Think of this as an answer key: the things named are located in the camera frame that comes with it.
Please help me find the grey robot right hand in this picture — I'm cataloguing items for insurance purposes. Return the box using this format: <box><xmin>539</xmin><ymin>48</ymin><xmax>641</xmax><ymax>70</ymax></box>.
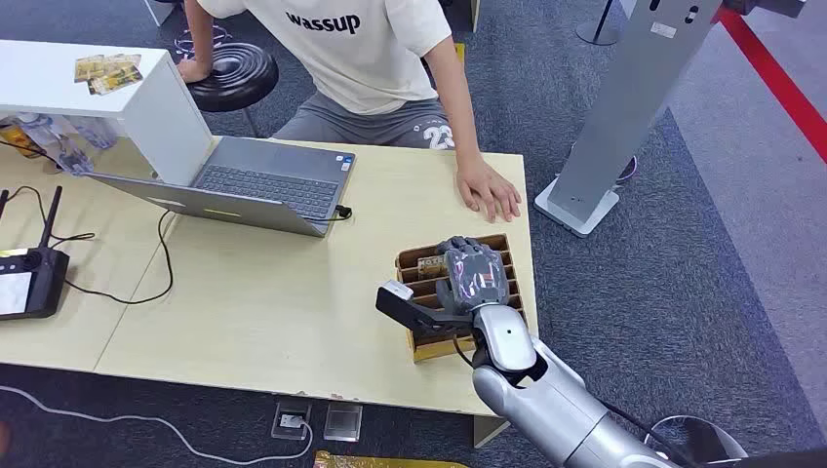
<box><xmin>434</xmin><ymin>236</ymin><xmax>512</xmax><ymax>316</ymax></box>

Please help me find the gold printed card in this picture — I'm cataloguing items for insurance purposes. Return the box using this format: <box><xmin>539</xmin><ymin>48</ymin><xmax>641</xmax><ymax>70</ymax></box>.
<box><xmin>416</xmin><ymin>255</ymin><xmax>449</xmax><ymax>280</ymax></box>

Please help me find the brown slotted card holder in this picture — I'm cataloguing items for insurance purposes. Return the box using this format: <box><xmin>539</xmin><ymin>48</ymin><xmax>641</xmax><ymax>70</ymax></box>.
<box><xmin>394</xmin><ymin>233</ymin><xmax>529</xmax><ymax>365</ymax></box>

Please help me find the person's left hand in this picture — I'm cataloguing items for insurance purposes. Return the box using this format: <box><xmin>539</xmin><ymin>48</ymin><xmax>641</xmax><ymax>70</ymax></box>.
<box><xmin>454</xmin><ymin>153</ymin><xmax>524</xmax><ymax>224</ymax></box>

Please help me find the person's hand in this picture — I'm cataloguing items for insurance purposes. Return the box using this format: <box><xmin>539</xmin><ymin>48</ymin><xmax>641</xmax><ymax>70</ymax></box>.
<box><xmin>176</xmin><ymin>57</ymin><xmax>214</xmax><ymax>85</ymax></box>
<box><xmin>454</xmin><ymin>153</ymin><xmax>524</xmax><ymax>224</ymax></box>

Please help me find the person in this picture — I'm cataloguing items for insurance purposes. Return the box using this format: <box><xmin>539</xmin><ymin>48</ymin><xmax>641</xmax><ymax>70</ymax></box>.
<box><xmin>176</xmin><ymin>0</ymin><xmax>524</xmax><ymax>224</ymax></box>

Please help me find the person's right hand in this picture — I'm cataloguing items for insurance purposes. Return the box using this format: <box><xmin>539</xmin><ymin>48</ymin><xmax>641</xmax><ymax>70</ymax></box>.
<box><xmin>176</xmin><ymin>57</ymin><xmax>214</xmax><ymax>85</ymax></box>

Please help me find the closed floor socket plate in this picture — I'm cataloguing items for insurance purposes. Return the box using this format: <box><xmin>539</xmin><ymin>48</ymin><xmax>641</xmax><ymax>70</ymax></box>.
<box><xmin>323</xmin><ymin>403</ymin><xmax>365</xmax><ymax>444</ymax></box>

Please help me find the gold foil sheet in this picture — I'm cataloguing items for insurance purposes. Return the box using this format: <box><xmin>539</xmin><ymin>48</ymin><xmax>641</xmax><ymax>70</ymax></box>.
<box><xmin>313</xmin><ymin>450</ymin><xmax>470</xmax><ymax>468</ymax></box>

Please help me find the grey metal kiosk stand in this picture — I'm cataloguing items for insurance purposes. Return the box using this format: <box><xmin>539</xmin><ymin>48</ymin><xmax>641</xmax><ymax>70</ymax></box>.
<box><xmin>533</xmin><ymin>0</ymin><xmax>724</xmax><ymax>239</ymax></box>

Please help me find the floor socket with plug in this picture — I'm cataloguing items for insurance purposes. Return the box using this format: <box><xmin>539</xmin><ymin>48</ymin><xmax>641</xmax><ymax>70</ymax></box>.
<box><xmin>270</xmin><ymin>401</ymin><xmax>313</xmax><ymax>443</ymax></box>

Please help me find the grey open laptop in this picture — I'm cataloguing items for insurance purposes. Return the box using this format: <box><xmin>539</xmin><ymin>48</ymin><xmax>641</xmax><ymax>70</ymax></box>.
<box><xmin>84</xmin><ymin>136</ymin><xmax>357</xmax><ymax>239</ymax></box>

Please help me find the round metal base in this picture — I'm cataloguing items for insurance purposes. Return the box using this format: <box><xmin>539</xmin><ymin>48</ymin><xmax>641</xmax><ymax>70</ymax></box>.
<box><xmin>643</xmin><ymin>414</ymin><xmax>749</xmax><ymax>468</ymax></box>

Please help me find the black stanchion base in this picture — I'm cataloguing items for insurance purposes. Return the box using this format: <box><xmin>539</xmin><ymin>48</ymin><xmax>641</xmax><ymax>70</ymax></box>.
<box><xmin>575</xmin><ymin>0</ymin><xmax>623</xmax><ymax>47</ymax></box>

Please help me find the black round stool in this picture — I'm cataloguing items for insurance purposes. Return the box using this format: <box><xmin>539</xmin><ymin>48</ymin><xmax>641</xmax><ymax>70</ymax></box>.
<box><xmin>185</xmin><ymin>41</ymin><xmax>280</xmax><ymax>139</ymax></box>

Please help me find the red floor tape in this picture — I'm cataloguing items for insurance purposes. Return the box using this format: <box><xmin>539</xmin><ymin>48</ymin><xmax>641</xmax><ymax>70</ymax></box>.
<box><xmin>715</xmin><ymin>7</ymin><xmax>827</xmax><ymax>166</ymax></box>

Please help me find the gold cards pile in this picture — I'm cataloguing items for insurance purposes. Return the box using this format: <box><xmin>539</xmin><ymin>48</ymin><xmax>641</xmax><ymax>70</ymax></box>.
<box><xmin>73</xmin><ymin>53</ymin><xmax>144</xmax><ymax>97</ymax></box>

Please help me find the white box shelf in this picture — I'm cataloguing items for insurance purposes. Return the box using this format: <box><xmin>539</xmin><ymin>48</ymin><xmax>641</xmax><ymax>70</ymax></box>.
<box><xmin>0</xmin><ymin>39</ymin><xmax>215</xmax><ymax>188</ymax></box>

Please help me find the clear plastic bag with items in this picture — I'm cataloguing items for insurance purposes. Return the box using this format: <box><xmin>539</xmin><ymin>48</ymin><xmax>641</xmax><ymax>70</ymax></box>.
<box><xmin>0</xmin><ymin>113</ymin><xmax>120</xmax><ymax>176</ymax></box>

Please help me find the black remote controller with antennas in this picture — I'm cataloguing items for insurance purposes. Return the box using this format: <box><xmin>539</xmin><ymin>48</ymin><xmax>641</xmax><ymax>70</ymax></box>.
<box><xmin>0</xmin><ymin>185</ymin><xmax>71</xmax><ymax>323</ymax></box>

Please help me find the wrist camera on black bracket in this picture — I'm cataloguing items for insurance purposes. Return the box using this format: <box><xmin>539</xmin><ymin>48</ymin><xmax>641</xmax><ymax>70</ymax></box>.
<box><xmin>374</xmin><ymin>281</ymin><xmax>480</xmax><ymax>335</ymax></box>

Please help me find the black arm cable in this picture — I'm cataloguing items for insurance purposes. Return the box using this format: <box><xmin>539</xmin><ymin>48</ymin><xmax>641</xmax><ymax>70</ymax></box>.
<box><xmin>597</xmin><ymin>399</ymin><xmax>702</xmax><ymax>468</ymax></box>

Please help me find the black laptop cable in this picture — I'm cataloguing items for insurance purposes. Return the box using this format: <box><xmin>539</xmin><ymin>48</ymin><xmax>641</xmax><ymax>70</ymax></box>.
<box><xmin>0</xmin><ymin>185</ymin><xmax>354</xmax><ymax>306</ymax></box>

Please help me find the white floor cable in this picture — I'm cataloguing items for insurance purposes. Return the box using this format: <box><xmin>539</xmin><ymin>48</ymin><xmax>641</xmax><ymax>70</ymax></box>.
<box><xmin>0</xmin><ymin>384</ymin><xmax>315</xmax><ymax>467</ymax></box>

